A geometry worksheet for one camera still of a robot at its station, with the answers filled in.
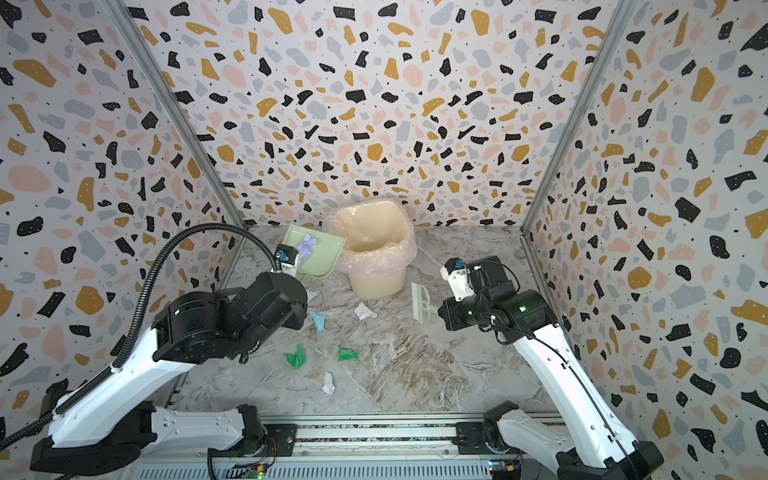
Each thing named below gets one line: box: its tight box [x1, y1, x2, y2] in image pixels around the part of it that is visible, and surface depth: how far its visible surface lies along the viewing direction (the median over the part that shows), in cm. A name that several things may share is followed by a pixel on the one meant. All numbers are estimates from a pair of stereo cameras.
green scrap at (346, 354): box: [338, 345, 359, 361], surface depth 89 cm
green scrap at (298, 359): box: [285, 344, 307, 371], surface depth 87 cm
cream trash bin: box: [325, 199, 418, 300], surface depth 90 cm
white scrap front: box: [322, 371, 336, 396], surface depth 83 cm
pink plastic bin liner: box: [323, 199, 418, 278], surface depth 89 cm
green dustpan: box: [282, 222, 347, 281], surface depth 67 cm
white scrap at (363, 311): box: [354, 302, 378, 320], surface depth 98 cm
